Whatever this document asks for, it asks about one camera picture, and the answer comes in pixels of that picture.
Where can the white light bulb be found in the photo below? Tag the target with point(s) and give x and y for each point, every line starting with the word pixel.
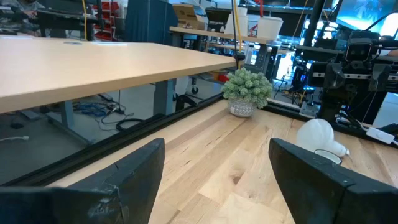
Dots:
pixel 317 135

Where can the bright display screen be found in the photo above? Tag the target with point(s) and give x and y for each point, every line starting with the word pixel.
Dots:
pixel 363 14

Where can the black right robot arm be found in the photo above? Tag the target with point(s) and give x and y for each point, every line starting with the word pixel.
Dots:
pixel 339 105

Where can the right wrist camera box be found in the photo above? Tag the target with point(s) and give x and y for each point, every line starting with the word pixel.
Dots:
pixel 357 51

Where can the metal frame bracket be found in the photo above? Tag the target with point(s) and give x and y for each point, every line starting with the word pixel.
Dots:
pixel 308 110

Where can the tan side table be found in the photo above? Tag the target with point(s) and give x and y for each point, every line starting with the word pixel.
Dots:
pixel 217 34

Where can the cardboard box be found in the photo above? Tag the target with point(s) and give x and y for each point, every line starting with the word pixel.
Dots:
pixel 186 15

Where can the large tan desk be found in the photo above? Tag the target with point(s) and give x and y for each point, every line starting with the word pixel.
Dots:
pixel 93 68

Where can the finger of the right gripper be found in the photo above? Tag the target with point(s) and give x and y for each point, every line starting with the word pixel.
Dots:
pixel 379 77
pixel 338 76

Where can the black aluminium table frame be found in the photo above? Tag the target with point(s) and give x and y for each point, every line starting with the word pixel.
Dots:
pixel 93 152

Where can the black workbench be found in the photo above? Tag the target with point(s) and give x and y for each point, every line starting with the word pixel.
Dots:
pixel 62 18

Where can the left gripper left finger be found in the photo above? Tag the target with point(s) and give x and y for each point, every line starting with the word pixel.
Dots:
pixel 124 193

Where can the person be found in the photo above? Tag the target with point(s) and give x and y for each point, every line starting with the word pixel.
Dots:
pixel 18 9

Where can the green potted plant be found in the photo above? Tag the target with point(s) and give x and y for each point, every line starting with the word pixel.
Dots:
pixel 247 91

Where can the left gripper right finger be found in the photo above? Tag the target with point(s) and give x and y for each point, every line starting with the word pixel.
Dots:
pixel 311 186

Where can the blue partition panel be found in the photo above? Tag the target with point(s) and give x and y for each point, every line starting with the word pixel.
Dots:
pixel 149 21

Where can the red shelving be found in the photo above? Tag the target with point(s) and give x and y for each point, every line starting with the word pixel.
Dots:
pixel 107 31

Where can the white bucket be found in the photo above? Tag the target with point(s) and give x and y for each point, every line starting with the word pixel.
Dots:
pixel 231 23
pixel 269 27

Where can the black vertical pole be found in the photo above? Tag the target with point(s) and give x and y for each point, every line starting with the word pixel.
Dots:
pixel 314 21

